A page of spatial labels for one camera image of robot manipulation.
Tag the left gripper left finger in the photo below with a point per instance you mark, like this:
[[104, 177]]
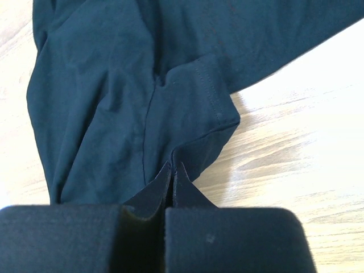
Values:
[[88, 238]]

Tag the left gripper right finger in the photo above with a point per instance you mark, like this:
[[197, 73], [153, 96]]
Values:
[[200, 237]]

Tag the black t-shirt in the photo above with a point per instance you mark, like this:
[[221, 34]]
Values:
[[122, 88]]

